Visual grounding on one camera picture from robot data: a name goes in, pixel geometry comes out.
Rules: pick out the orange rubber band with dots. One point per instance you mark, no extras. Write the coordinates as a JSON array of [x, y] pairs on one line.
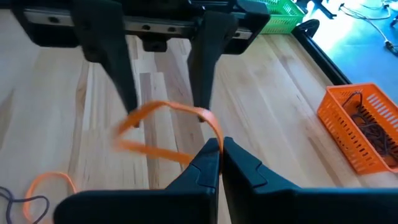
[[149, 152], [32, 186]]

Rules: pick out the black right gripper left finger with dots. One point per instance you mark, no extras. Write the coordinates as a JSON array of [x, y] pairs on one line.
[[140, 208]]

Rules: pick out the orange plastic basket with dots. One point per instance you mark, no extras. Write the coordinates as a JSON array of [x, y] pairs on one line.
[[342, 130]]

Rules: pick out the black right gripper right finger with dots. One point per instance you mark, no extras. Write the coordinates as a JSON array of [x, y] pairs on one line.
[[311, 208]]

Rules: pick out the green plastic basket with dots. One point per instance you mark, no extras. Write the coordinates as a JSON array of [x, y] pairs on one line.
[[281, 18]]

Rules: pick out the black stand foot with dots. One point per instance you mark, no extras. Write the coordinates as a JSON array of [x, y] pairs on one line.
[[317, 7]]

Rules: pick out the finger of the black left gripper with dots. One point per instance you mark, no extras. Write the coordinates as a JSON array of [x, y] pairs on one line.
[[206, 62], [107, 46]]

